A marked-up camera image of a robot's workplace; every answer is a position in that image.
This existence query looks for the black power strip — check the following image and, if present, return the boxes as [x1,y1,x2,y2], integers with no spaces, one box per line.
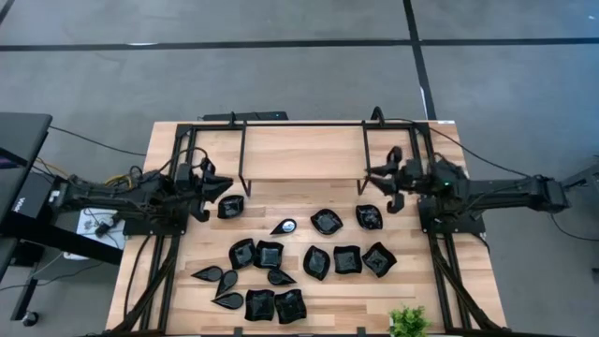
[201,110,289,123]

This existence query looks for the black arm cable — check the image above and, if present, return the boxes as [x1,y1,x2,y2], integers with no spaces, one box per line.
[158,146,211,175]
[369,106,533,179]

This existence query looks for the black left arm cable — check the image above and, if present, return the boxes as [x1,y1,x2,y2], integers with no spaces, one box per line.
[158,146,211,175]

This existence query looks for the black floor cable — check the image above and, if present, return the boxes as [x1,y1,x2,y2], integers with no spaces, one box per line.
[549,212,599,243]
[46,125,149,157]

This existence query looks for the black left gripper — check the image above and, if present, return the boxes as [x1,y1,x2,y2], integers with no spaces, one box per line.
[189,157,234,224]

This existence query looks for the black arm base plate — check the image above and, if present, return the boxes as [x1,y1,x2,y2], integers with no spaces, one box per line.
[417,196,487,235]
[122,217,188,237]

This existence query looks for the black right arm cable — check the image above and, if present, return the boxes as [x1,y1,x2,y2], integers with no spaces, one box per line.
[369,106,533,179]

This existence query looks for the wooden riser shelf black legs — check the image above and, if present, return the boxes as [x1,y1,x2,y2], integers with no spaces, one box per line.
[237,120,373,198]

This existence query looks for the black leaf-shaped mini plate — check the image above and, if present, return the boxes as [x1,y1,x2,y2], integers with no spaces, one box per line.
[355,204,385,231]
[227,238,257,271]
[310,208,344,236]
[216,194,246,220]
[302,244,331,282]

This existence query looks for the black teardrop mini plate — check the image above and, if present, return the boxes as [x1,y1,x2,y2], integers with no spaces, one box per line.
[270,217,298,236]
[214,269,240,298]
[190,265,225,283]
[267,268,299,287]
[211,291,245,311]

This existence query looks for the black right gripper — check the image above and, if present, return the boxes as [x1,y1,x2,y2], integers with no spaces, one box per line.
[365,146,425,214]

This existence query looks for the green plant white pot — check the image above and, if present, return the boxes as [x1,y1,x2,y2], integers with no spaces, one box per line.
[387,304,431,337]

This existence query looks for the black device at left edge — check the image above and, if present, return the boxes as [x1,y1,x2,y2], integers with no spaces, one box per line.
[0,111,53,226]

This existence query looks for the black computer case white lettering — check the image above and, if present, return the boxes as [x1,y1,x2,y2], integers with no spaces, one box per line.
[8,171,56,221]

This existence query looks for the black desk leg caster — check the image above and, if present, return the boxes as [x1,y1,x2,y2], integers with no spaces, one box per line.
[9,275,39,328]

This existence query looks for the black desk foot beam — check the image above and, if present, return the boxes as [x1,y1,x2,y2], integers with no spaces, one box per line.
[0,219,124,266]

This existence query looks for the grey metal stand leg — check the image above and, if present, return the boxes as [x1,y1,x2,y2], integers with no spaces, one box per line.
[561,161,599,191]

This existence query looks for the yellow cable bundle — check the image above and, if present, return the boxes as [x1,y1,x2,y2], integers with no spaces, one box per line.
[103,173,138,190]

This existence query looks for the black square mini plate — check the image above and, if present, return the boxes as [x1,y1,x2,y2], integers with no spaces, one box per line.
[273,288,308,325]
[360,241,398,279]
[243,288,276,323]
[332,244,363,275]
[253,240,285,271]

